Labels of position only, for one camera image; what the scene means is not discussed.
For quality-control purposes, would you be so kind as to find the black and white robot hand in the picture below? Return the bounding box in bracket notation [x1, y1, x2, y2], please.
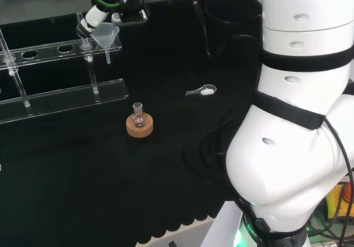
[75, 0, 120, 39]

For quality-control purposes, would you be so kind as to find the translucent plastic funnel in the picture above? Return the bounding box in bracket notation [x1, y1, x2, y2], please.
[91, 22, 121, 64]

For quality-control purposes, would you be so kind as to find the clear acrylic funnel stand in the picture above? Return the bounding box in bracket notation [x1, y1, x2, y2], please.
[0, 12, 130, 126]

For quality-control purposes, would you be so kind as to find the small round-bottom glass flask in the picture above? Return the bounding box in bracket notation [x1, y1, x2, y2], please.
[132, 102, 146, 128]

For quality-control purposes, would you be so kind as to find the black bench cloth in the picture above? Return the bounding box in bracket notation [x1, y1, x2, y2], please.
[0, 0, 263, 245]

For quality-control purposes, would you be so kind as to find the yellow stop button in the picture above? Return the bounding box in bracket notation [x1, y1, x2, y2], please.
[325, 182, 354, 223]

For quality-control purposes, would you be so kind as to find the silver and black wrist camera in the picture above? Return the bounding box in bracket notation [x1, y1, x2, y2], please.
[111, 0, 150, 27]

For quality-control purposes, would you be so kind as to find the black hanging cable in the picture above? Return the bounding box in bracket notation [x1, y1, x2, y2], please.
[188, 0, 214, 58]

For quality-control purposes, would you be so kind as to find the cork ring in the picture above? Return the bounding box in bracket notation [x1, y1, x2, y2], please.
[126, 113, 154, 139]

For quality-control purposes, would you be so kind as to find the black cable bundle on cloth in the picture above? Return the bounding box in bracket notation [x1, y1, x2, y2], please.
[181, 111, 251, 203]

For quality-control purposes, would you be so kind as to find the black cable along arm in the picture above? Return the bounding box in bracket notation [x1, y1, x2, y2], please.
[322, 116, 354, 247]

